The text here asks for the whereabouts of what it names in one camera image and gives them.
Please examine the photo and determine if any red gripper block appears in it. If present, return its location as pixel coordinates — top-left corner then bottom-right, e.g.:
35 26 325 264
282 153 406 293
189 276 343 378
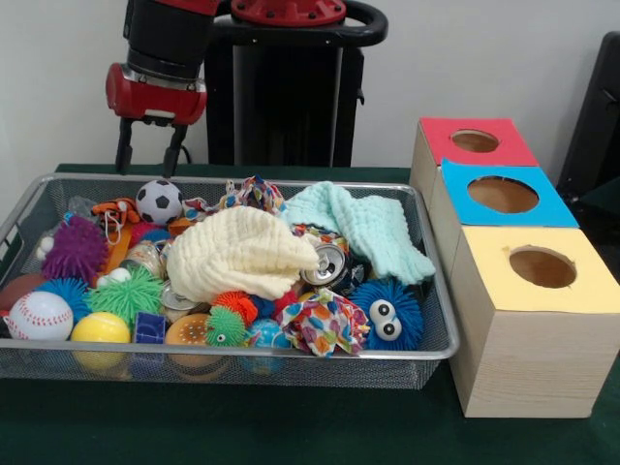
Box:
105 62 208 179

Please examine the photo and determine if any orange tiger toy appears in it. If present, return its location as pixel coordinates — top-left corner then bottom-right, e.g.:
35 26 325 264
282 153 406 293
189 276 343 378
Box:
90 197 141 229

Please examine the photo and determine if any cream muslin cloth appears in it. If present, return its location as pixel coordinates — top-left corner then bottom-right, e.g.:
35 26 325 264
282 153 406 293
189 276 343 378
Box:
166 205 321 300

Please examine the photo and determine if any light blue muslin cloth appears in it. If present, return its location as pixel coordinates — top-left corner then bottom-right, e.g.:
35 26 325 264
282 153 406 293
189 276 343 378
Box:
283 181 437 285

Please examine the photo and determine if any colourful rope knot toy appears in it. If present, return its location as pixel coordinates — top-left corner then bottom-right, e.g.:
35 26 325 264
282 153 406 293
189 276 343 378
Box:
280 290 370 358

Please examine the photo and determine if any shallow clear mesh bin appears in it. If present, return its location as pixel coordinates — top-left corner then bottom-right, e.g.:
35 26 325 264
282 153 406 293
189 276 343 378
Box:
0 172 460 391

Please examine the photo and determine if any wooden three-hole box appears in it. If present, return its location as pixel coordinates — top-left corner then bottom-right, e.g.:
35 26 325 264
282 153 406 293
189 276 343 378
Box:
409 116 620 419

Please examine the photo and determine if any small soccer ball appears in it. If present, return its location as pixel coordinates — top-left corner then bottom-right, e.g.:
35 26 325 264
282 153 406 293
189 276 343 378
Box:
135 178 184 225

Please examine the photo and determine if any purple spiky ball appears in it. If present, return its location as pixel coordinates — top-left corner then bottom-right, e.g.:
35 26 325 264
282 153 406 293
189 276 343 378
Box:
41 215 109 285

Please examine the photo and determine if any green spiky ball with eyes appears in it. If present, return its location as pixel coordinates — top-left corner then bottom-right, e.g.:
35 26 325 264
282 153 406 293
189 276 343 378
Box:
86 265 166 325

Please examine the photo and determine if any yellow smooth ball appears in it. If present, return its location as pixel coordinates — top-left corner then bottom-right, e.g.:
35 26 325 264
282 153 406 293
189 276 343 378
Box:
71 312 132 345

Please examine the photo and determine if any white baseball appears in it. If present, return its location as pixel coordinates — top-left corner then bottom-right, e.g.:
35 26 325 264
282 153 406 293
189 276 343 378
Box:
5 290 75 340

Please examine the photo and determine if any crushed drink can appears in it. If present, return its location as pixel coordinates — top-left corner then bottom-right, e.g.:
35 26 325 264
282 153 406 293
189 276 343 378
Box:
299 243 370 296

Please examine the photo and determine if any blue spiky ball with eyes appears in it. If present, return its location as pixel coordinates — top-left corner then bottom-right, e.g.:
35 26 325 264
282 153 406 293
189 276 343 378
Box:
348 279 423 352

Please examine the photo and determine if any dark green table cloth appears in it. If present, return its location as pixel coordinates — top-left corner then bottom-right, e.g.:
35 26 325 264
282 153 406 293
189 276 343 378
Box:
0 163 620 465

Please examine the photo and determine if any black stand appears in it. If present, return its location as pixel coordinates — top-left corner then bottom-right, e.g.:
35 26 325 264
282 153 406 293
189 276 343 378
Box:
556 31 620 195

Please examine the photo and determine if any green covered side table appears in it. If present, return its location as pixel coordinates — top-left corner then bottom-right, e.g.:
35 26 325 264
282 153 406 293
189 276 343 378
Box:
578 174 620 233

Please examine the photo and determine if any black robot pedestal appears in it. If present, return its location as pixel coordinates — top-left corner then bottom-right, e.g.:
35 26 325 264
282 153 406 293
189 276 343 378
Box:
197 0 389 167

